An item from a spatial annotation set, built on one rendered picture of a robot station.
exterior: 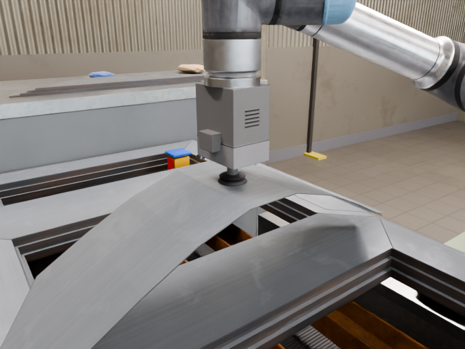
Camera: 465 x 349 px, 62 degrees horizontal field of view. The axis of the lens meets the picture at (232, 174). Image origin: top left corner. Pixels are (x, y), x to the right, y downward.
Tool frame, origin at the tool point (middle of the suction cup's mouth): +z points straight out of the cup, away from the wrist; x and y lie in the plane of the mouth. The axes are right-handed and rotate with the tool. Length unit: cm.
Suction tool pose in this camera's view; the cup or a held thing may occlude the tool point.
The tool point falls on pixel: (232, 188)
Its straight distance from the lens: 56.9
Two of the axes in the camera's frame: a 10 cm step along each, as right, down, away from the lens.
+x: 7.8, -2.2, 5.8
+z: 0.1, 9.4, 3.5
